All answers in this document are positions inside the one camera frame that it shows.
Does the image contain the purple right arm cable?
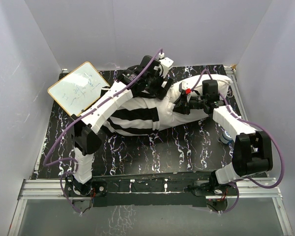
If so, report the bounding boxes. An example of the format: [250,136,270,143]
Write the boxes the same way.
[192,68,285,212]

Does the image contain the aluminium table frame rail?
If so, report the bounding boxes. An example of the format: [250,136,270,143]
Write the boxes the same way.
[9,176,293,236]

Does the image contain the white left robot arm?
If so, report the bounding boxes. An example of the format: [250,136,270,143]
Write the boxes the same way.
[72,52,174,196]

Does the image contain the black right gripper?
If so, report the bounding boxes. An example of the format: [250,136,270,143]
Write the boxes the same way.
[168,94,207,116]

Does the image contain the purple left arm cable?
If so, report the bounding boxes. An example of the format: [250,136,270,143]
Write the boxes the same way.
[42,48,165,214]

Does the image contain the white pillow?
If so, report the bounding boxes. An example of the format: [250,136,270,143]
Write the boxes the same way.
[155,74,234,131]

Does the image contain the black white striped pillowcase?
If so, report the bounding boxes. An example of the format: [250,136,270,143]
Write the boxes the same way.
[101,83,180,136]

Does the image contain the yellow framed whiteboard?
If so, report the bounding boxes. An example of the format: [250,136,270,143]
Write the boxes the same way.
[48,61,109,116]

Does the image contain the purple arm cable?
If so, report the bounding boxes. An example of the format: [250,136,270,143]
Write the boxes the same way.
[192,68,285,212]
[42,48,165,214]

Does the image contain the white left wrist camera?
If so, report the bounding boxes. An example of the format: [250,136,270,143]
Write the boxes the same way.
[159,57,174,70]

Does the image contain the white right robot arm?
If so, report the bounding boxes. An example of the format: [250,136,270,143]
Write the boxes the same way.
[174,80,273,195]

